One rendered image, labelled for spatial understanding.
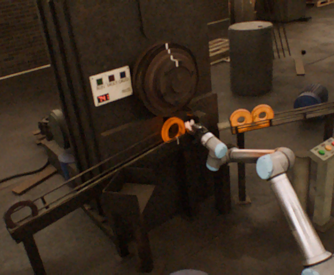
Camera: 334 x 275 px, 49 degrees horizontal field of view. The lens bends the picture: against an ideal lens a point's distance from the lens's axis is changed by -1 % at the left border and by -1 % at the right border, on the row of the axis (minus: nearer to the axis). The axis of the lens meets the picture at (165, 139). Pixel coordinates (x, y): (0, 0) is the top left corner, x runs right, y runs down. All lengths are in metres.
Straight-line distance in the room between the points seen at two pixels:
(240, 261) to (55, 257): 1.30
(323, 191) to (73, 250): 1.80
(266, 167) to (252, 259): 0.81
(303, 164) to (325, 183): 0.18
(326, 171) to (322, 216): 0.37
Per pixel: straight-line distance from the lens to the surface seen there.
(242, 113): 2.71
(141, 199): 2.16
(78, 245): 2.91
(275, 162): 2.00
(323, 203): 2.77
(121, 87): 2.35
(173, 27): 2.54
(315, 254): 2.02
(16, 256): 3.03
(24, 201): 2.20
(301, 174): 2.71
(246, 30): 4.97
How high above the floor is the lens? 1.83
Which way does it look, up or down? 26 degrees down
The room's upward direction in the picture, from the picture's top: 7 degrees counter-clockwise
